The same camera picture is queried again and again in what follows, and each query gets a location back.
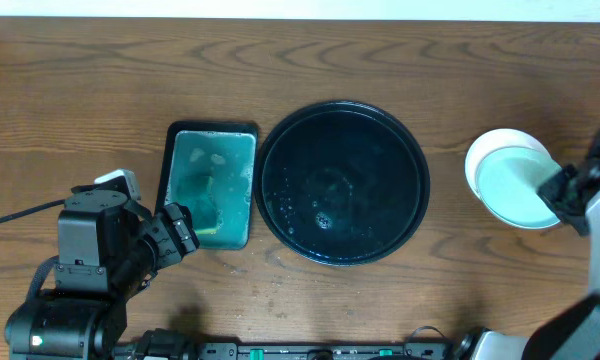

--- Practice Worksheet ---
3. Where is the mint plate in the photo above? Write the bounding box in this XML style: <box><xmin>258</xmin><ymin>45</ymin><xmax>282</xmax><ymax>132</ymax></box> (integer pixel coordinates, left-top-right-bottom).
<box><xmin>476</xmin><ymin>147</ymin><xmax>561</xmax><ymax>229</ymax></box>

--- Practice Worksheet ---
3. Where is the left black cable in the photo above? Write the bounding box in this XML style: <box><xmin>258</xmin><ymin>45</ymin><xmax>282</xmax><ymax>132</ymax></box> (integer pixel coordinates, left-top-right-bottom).
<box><xmin>0</xmin><ymin>198</ymin><xmax>67</xmax><ymax>231</ymax></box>

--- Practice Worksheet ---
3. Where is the green yellow sponge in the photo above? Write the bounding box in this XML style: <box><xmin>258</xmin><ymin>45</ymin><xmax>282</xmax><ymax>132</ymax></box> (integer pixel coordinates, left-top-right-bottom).
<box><xmin>175</xmin><ymin>173</ymin><xmax>220</xmax><ymax>235</ymax></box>

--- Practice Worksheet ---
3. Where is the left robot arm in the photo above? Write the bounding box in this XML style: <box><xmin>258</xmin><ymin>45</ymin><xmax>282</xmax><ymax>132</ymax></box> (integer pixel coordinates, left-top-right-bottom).
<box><xmin>5</xmin><ymin>186</ymin><xmax>200</xmax><ymax>359</ymax></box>

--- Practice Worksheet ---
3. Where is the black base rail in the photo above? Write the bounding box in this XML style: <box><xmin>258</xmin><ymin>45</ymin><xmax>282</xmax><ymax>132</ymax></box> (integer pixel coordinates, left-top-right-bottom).
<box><xmin>112</xmin><ymin>328</ymin><xmax>461</xmax><ymax>360</ymax></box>

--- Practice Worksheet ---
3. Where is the white plate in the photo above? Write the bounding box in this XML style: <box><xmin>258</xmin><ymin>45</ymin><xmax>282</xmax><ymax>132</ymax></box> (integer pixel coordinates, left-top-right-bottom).
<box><xmin>464</xmin><ymin>128</ymin><xmax>549</xmax><ymax>199</ymax></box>

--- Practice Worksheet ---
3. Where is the round black tray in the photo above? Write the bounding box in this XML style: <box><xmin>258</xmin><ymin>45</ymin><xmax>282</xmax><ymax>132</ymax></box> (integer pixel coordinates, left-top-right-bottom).
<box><xmin>253</xmin><ymin>100</ymin><xmax>431</xmax><ymax>266</ymax></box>

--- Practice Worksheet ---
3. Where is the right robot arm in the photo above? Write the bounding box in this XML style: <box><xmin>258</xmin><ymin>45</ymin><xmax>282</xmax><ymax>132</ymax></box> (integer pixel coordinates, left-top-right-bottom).
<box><xmin>452</xmin><ymin>127</ymin><xmax>600</xmax><ymax>359</ymax></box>

